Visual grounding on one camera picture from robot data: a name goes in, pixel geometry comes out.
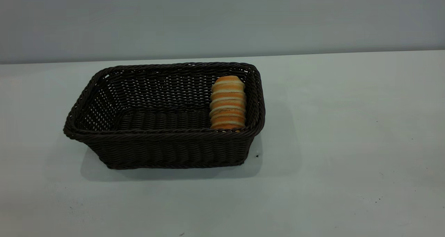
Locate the striped orange bread roll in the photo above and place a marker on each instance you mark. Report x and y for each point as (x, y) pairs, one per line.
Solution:
(227, 105)

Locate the dark brown woven basket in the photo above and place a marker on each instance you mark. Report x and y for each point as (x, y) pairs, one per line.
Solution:
(167, 150)

